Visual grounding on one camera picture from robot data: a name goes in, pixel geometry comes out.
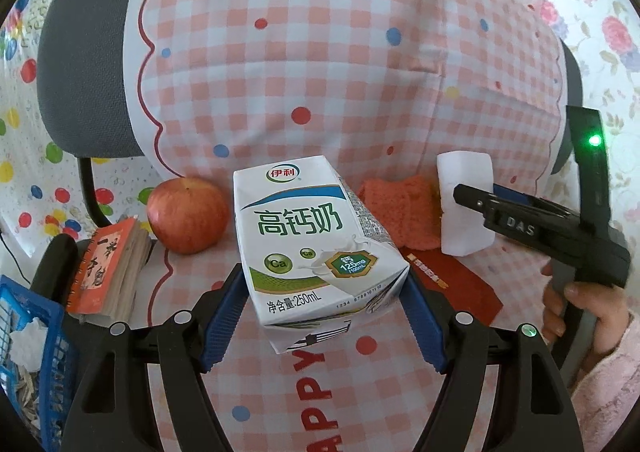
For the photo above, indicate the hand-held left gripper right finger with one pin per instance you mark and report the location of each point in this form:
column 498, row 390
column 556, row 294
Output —
column 425, row 327

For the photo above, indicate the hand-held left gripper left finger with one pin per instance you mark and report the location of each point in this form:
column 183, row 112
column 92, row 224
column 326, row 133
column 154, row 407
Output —
column 222, row 322

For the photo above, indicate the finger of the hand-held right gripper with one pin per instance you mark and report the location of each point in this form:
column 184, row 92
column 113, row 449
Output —
column 500, row 219
column 515, row 196

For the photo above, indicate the white foam block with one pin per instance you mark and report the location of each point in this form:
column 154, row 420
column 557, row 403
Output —
column 462, row 172

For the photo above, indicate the white milk carton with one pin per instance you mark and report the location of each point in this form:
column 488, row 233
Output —
column 300, row 242

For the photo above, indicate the person's right forearm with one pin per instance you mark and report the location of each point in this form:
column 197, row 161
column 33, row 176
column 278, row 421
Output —
column 610, row 392

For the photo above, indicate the person's right hand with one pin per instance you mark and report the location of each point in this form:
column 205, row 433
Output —
column 600, row 314

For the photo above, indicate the red paper envelope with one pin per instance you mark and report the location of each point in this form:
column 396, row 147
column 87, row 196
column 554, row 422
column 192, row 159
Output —
column 465, row 287

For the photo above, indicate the orange knitted cloth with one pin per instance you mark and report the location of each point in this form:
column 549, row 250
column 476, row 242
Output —
column 400, row 212

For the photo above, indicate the red apple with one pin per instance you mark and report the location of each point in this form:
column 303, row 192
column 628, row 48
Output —
column 187, row 217

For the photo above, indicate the small orange paperback book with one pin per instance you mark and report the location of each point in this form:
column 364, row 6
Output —
column 100, row 272

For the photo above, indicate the floral print backdrop sheet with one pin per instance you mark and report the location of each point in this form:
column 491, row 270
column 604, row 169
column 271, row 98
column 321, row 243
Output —
column 615, row 57

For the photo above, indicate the blue plastic basket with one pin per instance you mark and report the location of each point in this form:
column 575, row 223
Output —
column 35, row 299

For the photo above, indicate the crumpled white tissue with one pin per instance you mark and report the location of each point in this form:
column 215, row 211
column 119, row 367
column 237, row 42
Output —
column 30, row 344

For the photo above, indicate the pile of sunflower seed shells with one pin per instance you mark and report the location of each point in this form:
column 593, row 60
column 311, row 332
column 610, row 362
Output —
column 27, row 397

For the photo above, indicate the balloon print backdrop sheet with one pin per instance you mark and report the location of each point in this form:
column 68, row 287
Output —
column 30, row 202

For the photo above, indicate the pink checked plastic cloth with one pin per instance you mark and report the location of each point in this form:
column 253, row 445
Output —
column 325, row 57

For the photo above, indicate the grey office chair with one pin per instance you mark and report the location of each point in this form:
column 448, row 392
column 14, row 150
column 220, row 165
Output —
column 80, row 82

